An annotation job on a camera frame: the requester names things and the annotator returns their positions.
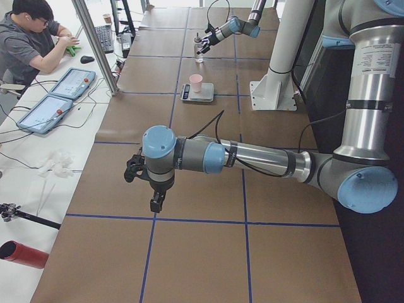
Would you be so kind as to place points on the clear glass sauce bottle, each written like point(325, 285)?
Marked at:
point(198, 45)

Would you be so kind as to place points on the blue teach pendant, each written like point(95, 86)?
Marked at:
point(73, 83)
point(45, 115)

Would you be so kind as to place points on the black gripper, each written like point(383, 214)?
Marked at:
point(160, 187)
point(213, 36)

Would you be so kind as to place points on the green plastic toy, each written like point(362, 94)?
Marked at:
point(72, 50)

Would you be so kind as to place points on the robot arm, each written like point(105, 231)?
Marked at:
point(364, 174)
point(233, 25)

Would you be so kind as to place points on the crumpled white tissue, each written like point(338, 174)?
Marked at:
point(58, 162)

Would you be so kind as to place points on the brown paper coffee cup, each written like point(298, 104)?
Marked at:
point(107, 19)

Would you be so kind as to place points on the red cylinder bottle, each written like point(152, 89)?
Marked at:
point(19, 253)

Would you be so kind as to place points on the black camera tripod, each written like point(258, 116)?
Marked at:
point(10, 211)

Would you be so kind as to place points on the digital kitchen scale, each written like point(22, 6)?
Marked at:
point(205, 95)

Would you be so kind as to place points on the aluminium frame post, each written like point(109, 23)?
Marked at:
point(88, 26)

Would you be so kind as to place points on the seated person grey shirt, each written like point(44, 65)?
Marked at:
point(32, 41)

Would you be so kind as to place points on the upper blue teach pendant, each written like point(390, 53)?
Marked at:
point(73, 83)

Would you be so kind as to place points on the black computer mouse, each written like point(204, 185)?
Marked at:
point(86, 59)

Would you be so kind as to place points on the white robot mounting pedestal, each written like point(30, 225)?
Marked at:
point(275, 91)

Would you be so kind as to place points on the lower blue teach pendant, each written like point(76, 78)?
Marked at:
point(45, 115)

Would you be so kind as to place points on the black keyboard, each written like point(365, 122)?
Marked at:
point(104, 35)

